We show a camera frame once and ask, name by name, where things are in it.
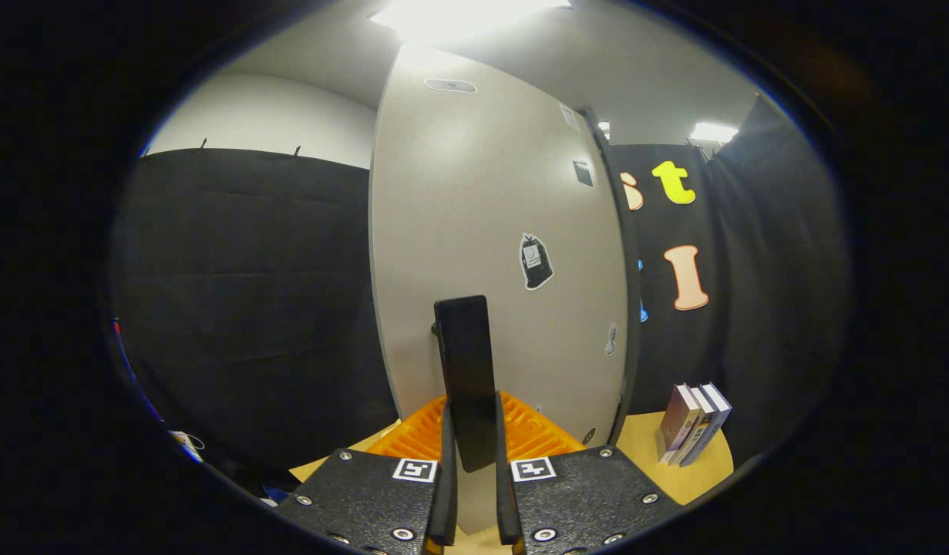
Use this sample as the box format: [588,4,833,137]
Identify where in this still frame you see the light grey cabinet door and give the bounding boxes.
[368,42,631,534]

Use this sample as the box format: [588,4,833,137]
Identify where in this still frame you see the large ceiling light panel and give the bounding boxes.
[370,0,575,43]

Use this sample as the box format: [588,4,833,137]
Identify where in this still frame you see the pink book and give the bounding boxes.
[659,383,701,452]

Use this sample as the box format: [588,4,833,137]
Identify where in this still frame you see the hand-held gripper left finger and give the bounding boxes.
[278,395,458,555]

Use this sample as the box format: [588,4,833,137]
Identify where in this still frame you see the blue grey book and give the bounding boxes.
[678,382,732,467]

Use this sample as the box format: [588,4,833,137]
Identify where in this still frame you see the black door handle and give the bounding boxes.
[432,295,500,473]

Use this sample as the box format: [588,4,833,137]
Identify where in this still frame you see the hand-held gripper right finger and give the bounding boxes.
[496,391,683,555]

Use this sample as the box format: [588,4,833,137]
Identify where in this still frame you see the black backdrop cloth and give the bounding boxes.
[108,92,853,494]

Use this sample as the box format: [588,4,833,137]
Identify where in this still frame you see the white spine book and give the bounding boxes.
[669,385,718,466]

